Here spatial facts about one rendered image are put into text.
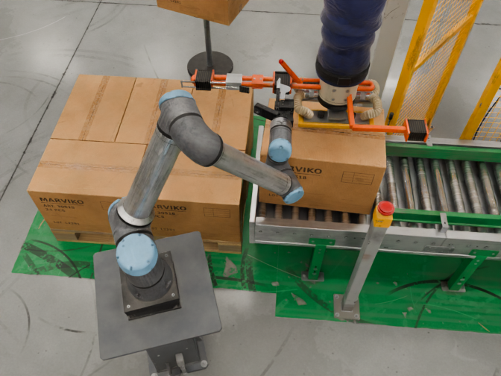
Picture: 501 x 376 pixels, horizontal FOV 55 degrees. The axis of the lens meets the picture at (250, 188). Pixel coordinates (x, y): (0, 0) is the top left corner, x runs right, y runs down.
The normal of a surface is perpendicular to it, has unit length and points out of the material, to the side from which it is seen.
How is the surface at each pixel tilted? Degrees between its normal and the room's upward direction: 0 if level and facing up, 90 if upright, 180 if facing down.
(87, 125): 0
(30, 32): 0
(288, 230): 90
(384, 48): 90
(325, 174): 90
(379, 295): 0
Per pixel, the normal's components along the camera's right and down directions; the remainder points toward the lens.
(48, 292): 0.00, -0.60
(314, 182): -0.14, 0.79
